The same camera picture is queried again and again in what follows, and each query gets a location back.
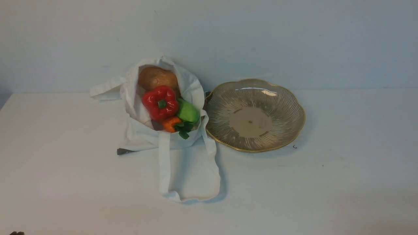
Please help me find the red bell pepper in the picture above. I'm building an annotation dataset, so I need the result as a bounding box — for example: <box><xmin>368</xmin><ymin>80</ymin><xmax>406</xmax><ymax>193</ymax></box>
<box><xmin>142</xmin><ymin>86</ymin><xmax>179</xmax><ymax>122</ymax></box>

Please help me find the orange carrot with leaves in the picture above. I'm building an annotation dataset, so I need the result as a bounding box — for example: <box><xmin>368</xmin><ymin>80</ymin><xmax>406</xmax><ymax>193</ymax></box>
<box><xmin>161</xmin><ymin>116</ymin><xmax>195</xmax><ymax>139</ymax></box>

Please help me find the brown potato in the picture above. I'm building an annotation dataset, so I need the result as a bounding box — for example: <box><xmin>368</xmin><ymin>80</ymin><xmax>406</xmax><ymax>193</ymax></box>
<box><xmin>138</xmin><ymin>66</ymin><xmax>180</xmax><ymax>93</ymax></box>

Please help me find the white cloth tote bag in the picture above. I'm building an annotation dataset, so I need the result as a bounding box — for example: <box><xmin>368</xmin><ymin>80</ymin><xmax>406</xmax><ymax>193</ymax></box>
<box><xmin>90</xmin><ymin>56</ymin><xmax>221</xmax><ymax>203</ymax></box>

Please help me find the green vegetable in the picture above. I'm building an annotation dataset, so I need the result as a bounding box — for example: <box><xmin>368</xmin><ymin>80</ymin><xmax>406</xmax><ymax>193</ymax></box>
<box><xmin>177</xmin><ymin>98</ymin><xmax>200</xmax><ymax>124</ymax></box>

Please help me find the dark object at bottom edge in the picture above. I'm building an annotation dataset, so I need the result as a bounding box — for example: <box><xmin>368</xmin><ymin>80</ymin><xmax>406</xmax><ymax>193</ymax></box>
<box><xmin>9</xmin><ymin>231</ymin><xmax>25</xmax><ymax>235</ymax></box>

